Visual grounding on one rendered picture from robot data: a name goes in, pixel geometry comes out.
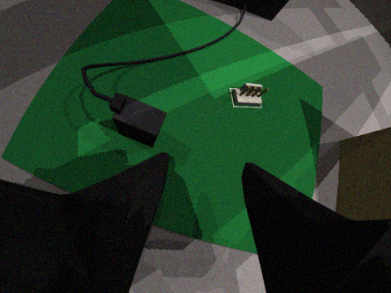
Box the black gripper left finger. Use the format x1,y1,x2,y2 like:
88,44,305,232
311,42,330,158
0,152,169,293

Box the green circuit board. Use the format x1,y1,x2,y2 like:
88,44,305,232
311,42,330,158
1,0,323,254

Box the black cable with plug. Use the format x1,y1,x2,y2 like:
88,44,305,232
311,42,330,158
81,1,245,147

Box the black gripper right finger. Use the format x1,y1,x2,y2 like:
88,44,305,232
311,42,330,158
242,163,391,293

